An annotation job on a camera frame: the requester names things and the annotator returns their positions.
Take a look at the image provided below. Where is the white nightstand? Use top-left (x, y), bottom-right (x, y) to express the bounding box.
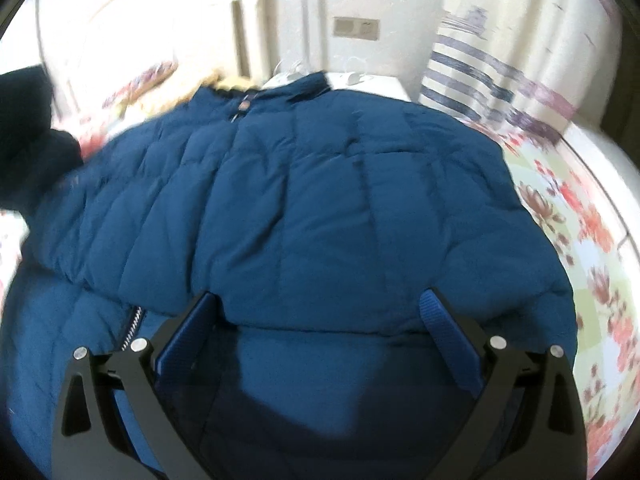
top-left (264, 72), bottom-right (412, 104)

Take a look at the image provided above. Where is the blue puffer jacket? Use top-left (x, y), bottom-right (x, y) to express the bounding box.
top-left (0, 72), bottom-right (581, 480)

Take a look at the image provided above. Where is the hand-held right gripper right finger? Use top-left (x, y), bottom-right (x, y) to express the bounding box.
top-left (419, 287), bottom-right (589, 480)

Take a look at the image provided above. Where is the wall socket plate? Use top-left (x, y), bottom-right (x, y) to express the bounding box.
top-left (333, 16), bottom-right (381, 42)

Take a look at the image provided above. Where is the dark navy cloth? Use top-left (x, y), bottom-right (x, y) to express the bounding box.
top-left (0, 67), bottom-right (84, 212)

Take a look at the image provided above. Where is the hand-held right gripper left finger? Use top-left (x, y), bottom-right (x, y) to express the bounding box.
top-left (50, 291), bottom-right (221, 480)

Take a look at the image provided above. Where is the striped curtain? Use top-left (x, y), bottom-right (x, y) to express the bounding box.
top-left (417, 0), bottom-right (627, 132)

